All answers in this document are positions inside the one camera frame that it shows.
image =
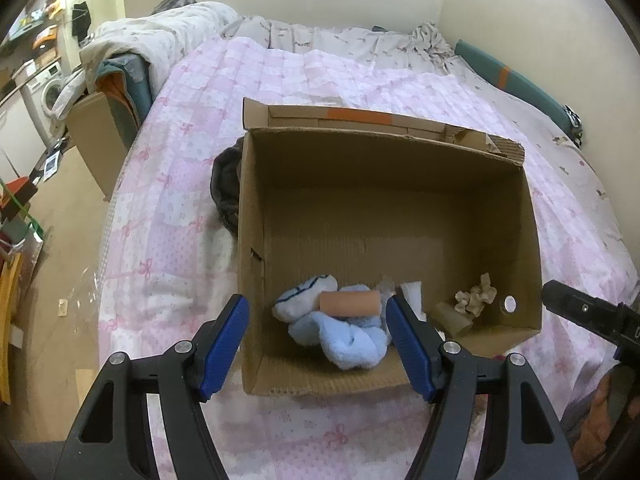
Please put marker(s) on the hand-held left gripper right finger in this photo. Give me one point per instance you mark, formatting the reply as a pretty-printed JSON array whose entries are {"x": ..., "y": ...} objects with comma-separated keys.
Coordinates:
[{"x": 407, "y": 345}]

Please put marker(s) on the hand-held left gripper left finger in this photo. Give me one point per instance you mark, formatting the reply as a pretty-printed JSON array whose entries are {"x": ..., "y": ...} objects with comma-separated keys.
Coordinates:
[{"x": 225, "y": 345}]

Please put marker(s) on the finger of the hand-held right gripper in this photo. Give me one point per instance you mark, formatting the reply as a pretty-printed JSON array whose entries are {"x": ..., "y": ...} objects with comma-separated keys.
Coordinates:
[{"x": 585, "y": 310}]

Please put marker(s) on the light blue fluffy sock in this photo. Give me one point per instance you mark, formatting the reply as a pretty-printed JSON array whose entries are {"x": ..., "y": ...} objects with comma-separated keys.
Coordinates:
[{"x": 350, "y": 345}]

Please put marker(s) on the white sock with blue stripe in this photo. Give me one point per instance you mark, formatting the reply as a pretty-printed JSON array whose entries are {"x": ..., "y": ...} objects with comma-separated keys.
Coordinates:
[{"x": 300, "y": 300}]

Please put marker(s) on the brown cardboard box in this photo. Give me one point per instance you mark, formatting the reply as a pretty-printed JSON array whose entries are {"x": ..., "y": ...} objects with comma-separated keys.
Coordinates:
[{"x": 380, "y": 200}]

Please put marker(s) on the person's right hand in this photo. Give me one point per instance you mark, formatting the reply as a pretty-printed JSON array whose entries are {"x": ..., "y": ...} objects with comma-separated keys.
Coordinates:
[{"x": 605, "y": 410}]

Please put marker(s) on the pink bow print blanket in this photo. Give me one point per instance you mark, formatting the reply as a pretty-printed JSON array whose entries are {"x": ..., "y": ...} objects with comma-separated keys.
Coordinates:
[{"x": 175, "y": 210}]

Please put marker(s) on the dark grey cloth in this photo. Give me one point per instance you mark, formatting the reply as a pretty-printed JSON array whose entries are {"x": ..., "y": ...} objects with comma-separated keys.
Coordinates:
[{"x": 225, "y": 185}]

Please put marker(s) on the black white patterned cloth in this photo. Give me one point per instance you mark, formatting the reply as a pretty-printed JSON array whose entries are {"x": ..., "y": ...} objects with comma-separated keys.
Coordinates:
[{"x": 574, "y": 125}]

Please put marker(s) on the tall cardboard box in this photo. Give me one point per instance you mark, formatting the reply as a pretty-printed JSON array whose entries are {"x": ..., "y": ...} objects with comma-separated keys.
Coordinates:
[{"x": 95, "y": 140}]

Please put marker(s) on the paper sheet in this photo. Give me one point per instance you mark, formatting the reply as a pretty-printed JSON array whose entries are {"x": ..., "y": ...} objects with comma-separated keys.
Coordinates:
[{"x": 51, "y": 166}]

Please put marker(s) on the teal mat with orange band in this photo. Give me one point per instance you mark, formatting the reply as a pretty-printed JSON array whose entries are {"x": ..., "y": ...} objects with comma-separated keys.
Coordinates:
[{"x": 480, "y": 57}]

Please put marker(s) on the teal cloth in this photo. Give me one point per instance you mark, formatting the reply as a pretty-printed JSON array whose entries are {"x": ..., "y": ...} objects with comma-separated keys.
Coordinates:
[{"x": 130, "y": 80}]

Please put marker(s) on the white washing machine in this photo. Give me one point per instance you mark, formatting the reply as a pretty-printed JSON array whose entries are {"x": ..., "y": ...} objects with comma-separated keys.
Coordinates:
[{"x": 47, "y": 95}]

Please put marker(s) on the white floral duvet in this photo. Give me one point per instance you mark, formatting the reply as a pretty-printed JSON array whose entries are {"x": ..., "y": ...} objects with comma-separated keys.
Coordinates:
[{"x": 165, "y": 30}]

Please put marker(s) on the dark patterned pillow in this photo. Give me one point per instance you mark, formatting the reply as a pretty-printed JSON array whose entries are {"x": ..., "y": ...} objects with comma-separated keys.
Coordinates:
[{"x": 172, "y": 4}]

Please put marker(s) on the black hanging garment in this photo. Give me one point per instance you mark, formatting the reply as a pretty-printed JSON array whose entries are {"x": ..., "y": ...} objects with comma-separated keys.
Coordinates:
[{"x": 81, "y": 20}]

